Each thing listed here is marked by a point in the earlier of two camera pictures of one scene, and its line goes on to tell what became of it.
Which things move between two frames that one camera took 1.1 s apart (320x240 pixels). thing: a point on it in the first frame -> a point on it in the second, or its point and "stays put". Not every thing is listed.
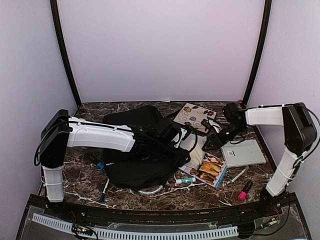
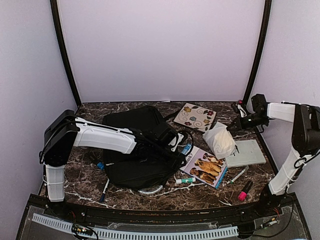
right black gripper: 214,142 -> 232,124
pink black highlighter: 243,195 stays put
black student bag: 143,167 stays put
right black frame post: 267,11 stays put
